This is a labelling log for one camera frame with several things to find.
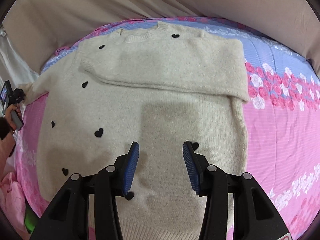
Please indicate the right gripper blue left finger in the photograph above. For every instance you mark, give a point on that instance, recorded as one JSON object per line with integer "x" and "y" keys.
{"x": 125, "y": 170}

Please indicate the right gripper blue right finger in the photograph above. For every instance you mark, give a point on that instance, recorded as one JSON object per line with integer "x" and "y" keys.
{"x": 196, "y": 165}

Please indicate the cream sweater with black hearts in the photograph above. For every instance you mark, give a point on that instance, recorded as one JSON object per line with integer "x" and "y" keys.
{"x": 160, "y": 87}

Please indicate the person's left hand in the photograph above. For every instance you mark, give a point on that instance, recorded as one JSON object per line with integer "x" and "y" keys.
{"x": 8, "y": 115}

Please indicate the white satin curtain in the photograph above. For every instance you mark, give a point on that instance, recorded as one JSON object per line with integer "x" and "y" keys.
{"x": 13, "y": 67}

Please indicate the beige curtain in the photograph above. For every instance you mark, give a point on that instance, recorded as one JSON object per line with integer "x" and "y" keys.
{"x": 37, "y": 28}

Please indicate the pink floral bed sheet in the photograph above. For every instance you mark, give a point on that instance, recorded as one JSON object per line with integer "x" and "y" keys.
{"x": 282, "y": 119}

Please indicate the pink garment on floor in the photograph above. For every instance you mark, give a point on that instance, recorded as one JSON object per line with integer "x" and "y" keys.
{"x": 13, "y": 203}

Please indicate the green object on floor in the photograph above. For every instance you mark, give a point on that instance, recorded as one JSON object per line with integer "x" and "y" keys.
{"x": 30, "y": 220}

